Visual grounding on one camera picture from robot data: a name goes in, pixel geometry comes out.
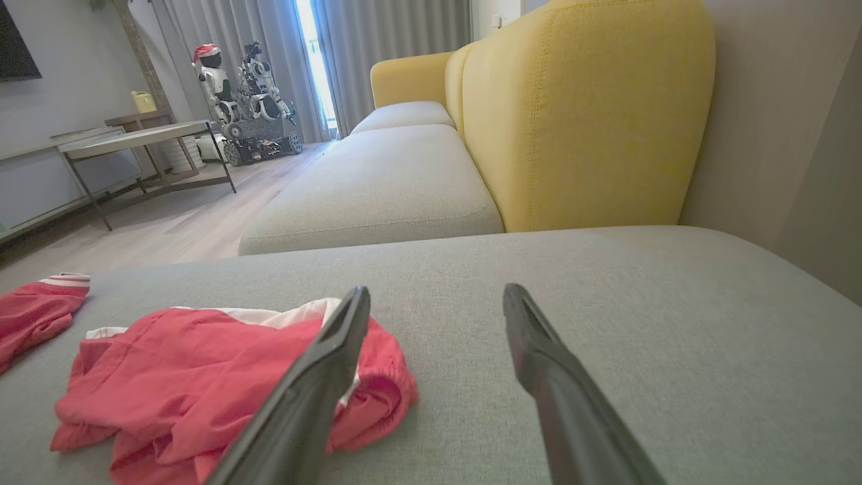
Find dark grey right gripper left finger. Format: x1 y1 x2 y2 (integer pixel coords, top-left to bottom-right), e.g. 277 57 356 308
205 286 372 485

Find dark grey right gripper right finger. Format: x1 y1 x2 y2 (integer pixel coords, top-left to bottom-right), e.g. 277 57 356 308
502 283 667 485

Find red shorts with white trim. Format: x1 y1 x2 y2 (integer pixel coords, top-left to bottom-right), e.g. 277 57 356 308
51 298 418 485

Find red shirt with striped collar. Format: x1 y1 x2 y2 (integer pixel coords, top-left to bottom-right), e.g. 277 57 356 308
0 272 92 375

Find large grey sofa chaise cushion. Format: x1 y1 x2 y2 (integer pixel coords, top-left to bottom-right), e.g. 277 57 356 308
0 226 862 485

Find grey sofa seat cushion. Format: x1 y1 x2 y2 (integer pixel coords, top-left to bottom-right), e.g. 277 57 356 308
238 124 504 257
350 101 457 135

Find white ribbed appliance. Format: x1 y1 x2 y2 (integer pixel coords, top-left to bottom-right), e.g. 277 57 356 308
176 135 206 173

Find white robot on wheeled base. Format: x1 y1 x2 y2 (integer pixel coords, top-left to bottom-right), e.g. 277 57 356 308
221 40 304 166

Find yellow sofa backrest cushion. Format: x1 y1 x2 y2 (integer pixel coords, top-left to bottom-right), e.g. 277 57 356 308
462 0 716 234
444 42 475 139

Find coffee table with black legs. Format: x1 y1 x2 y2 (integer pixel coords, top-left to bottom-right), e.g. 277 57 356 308
57 120 238 232

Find white humanoid robot santa hat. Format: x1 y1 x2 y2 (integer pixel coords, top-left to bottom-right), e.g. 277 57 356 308
192 44 240 125

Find low grey television console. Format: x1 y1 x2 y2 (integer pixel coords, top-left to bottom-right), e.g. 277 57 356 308
0 127 145 245

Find yellow sofa armrest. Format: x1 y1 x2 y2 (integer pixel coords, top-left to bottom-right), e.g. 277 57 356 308
370 52 455 110

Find grey curtain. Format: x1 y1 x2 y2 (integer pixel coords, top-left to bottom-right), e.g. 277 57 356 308
313 0 472 139
152 0 331 143

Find brown textured pillar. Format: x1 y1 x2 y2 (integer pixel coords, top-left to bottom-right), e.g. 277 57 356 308
111 0 173 112

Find black wall television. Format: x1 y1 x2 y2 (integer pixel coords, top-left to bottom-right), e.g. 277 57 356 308
0 0 42 83

